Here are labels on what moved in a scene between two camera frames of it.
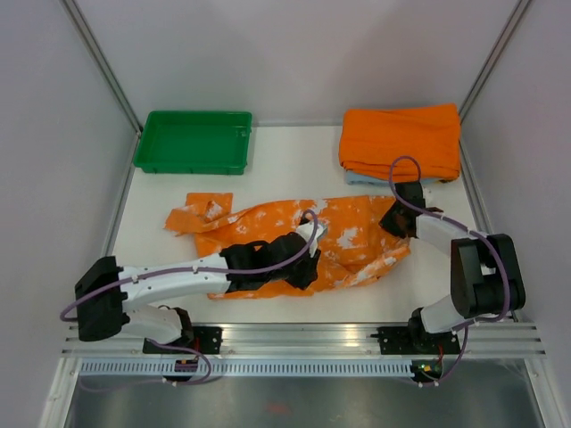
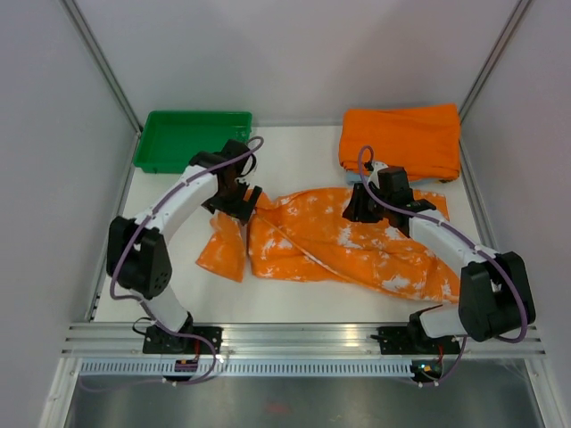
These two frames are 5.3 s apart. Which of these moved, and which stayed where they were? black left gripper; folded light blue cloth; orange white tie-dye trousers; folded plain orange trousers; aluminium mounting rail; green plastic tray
Moved: black left gripper; orange white tie-dye trousers
Stayed: aluminium mounting rail; folded light blue cloth; folded plain orange trousers; green plastic tray
